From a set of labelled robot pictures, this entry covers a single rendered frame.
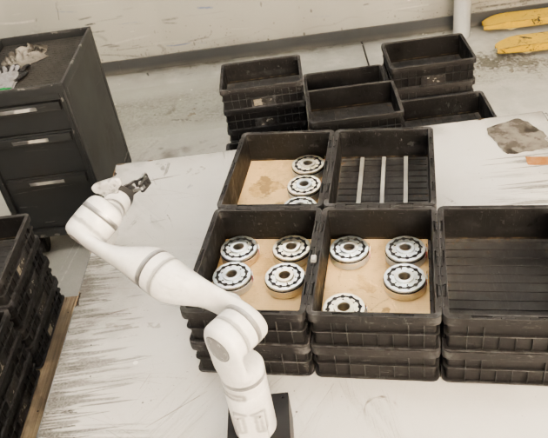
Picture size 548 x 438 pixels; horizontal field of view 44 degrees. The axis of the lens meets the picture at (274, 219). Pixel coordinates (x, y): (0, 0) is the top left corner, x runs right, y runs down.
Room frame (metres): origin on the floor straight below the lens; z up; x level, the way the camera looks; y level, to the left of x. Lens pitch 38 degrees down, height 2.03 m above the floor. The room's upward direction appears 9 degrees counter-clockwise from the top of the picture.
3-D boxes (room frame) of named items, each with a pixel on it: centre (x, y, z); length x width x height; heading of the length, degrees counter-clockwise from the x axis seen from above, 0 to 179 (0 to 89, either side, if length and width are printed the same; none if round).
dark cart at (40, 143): (2.92, 0.96, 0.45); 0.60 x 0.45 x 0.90; 176
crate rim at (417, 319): (1.22, -0.23, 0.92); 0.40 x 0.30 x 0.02; 165
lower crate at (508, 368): (1.15, -0.52, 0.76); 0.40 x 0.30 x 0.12; 165
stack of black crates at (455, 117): (2.58, -0.82, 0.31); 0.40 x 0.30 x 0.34; 85
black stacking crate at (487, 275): (1.15, -0.52, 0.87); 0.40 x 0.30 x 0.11; 165
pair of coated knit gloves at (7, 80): (2.81, 1.04, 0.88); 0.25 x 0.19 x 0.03; 176
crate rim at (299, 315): (1.30, 0.06, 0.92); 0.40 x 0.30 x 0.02; 165
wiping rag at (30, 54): (3.04, 1.00, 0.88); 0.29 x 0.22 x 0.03; 176
